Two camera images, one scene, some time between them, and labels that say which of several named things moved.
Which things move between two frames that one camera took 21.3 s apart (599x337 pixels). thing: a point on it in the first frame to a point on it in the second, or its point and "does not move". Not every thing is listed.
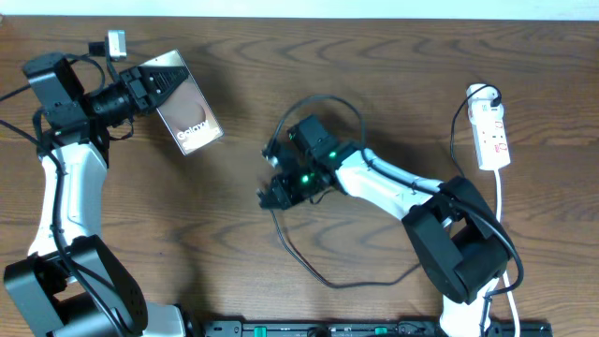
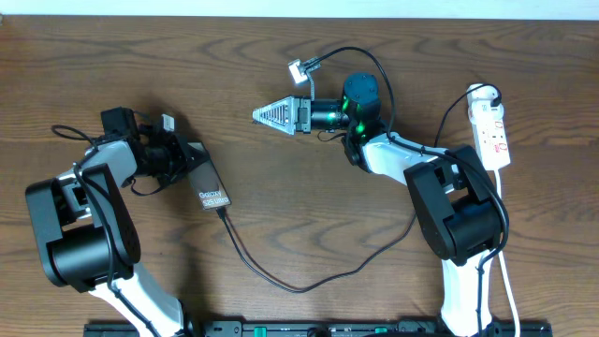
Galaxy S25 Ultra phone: [185, 110] to [208, 184]
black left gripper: [139, 83] to [182, 159]
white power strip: [488, 124] does not move
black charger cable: [498, 101] to [388, 248]
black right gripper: [279, 183] to [293, 124]
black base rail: [372, 329] does not move
